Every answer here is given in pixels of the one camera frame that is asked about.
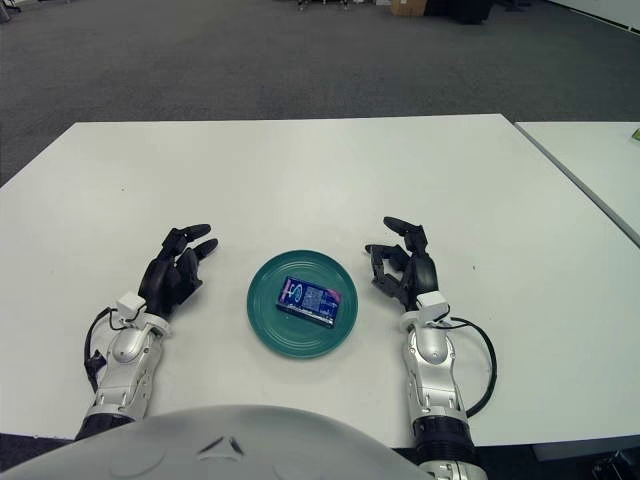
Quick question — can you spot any teal round plate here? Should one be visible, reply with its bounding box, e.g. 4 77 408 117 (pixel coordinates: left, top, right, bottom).
246 248 361 360

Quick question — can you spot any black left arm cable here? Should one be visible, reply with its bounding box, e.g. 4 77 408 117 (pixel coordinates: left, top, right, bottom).
83 306 127 392

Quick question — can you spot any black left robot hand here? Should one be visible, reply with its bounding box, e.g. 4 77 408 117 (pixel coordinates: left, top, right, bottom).
136 222 220 322

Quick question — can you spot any office chair wheel base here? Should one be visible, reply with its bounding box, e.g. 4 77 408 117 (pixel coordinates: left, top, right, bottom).
295 0 352 11

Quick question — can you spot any brown cardboard box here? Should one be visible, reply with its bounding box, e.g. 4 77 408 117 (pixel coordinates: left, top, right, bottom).
390 0 428 17

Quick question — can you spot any black device under table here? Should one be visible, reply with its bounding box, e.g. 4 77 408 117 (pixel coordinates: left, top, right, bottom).
591 447 640 480

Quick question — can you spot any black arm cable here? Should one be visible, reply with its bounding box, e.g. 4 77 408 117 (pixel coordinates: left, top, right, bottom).
438 315 499 419
83 306 127 392

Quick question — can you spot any black cabinet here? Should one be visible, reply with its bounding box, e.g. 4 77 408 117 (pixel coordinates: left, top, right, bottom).
425 0 497 24

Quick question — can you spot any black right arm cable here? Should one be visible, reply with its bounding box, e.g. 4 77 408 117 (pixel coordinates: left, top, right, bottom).
438 315 499 419

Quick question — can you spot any blue gum box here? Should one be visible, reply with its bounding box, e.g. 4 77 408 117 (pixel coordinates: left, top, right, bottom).
275 275 344 329

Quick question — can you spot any grey robot torso shell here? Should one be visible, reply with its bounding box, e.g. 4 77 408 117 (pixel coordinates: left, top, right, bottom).
0 404 439 480

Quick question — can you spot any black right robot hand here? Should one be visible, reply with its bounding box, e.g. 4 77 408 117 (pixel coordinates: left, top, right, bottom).
363 215 441 314

